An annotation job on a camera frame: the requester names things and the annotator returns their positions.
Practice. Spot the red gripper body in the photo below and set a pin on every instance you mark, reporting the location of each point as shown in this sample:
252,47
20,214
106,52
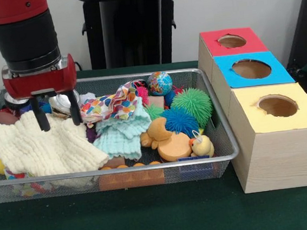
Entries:
39,82

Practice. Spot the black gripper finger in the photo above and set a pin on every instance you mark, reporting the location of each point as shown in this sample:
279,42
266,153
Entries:
74,107
40,114

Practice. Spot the cream knit cloth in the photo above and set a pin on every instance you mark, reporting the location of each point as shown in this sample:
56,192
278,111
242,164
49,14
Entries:
42,147

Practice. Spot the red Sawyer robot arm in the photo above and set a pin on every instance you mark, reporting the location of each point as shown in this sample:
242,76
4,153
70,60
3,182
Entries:
23,35

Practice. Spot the shallow clear mesh bin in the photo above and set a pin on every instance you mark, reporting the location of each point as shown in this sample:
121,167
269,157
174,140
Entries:
221,135

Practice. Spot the wooden box with three holes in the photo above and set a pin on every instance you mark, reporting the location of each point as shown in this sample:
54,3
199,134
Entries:
279,146

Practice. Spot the crushed silver can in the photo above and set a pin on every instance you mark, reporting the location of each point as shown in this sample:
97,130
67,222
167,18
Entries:
60,104

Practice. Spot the multicolour polka dot cloth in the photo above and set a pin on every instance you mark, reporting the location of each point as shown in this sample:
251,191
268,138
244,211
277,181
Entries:
111,104

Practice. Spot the mint green cloth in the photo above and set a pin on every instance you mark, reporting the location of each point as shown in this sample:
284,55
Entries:
123,137

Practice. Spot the blue globe ball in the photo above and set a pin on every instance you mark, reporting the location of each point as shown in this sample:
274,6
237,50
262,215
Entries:
159,83

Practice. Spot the orange toy brick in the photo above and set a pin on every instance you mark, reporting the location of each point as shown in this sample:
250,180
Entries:
132,178

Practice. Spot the orange foam duck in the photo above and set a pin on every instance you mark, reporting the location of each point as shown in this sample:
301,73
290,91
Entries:
173,146

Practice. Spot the blue spiky ball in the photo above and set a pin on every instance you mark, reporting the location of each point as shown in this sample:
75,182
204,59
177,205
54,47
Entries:
180,121

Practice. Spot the large green spiky ball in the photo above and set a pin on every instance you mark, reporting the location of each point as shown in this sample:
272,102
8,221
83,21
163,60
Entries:
193,105

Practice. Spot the small yellow rubber duck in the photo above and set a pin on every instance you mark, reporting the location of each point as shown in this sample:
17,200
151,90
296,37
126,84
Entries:
202,145

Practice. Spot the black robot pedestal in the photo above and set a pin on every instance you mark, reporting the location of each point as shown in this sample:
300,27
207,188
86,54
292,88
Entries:
134,24

